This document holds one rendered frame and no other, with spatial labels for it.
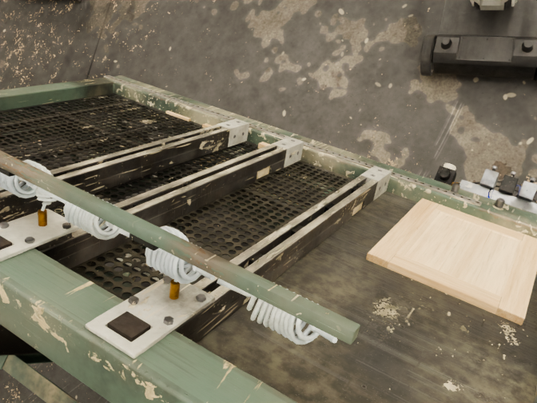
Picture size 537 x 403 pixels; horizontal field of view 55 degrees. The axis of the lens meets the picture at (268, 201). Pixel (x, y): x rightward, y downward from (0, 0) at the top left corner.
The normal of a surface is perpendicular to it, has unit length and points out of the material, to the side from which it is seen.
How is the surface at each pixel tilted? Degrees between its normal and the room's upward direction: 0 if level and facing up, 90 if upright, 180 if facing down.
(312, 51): 0
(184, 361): 58
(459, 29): 0
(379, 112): 0
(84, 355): 32
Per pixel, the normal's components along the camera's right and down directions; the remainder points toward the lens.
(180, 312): 0.16, -0.89
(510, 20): -0.36, -0.23
